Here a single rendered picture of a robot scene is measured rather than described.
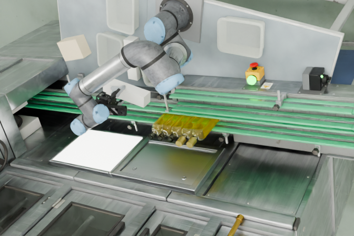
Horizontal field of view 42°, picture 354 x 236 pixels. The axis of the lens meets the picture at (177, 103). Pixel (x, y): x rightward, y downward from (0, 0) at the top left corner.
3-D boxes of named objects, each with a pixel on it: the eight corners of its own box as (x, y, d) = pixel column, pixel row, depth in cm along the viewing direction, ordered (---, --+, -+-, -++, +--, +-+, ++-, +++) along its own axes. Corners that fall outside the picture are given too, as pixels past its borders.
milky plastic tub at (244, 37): (224, 10, 219) (216, 17, 213) (269, 17, 210) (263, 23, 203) (224, 44, 229) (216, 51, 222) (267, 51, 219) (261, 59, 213)
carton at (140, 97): (109, 77, 234) (102, 82, 229) (150, 91, 225) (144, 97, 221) (110, 87, 237) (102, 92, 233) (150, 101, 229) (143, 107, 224)
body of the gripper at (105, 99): (103, 89, 223) (87, 101, 214) (118, 95, 219) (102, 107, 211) (104, 102, 227) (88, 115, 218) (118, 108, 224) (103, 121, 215)
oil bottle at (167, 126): (181, 115, 246) (160, 137, 231) (179, 106, 244) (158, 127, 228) (190, 116, 244) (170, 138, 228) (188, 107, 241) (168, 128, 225)
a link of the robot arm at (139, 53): (140, 32, 170) (56, 91, 194) (157, 56, 172) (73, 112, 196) (151, 23, 180) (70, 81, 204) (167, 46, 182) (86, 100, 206)
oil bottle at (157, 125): (172, 115, 249) (151, 136, 234) (170, 105, 247) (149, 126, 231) (181, 116, 247) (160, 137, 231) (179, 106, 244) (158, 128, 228)
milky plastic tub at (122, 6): (116, 22, 255) (106, 28, 249) (115, -18, 243) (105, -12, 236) (143, 30, 249) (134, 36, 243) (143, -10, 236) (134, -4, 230)
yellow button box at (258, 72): (252, 78, 229) (246, 85, 223) (250, 64, 225) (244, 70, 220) (265, 78, 225) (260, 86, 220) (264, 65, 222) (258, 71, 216)
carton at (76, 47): (65, 38, 279) (56, 42, 274) (83, 34, 270) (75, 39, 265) (72, 56, 284) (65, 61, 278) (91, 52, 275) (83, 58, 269)
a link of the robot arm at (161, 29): (166, 6, 218) (151, 17, 208) (183, 29, 220) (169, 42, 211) (151, 17, 226) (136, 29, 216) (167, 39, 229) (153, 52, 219)
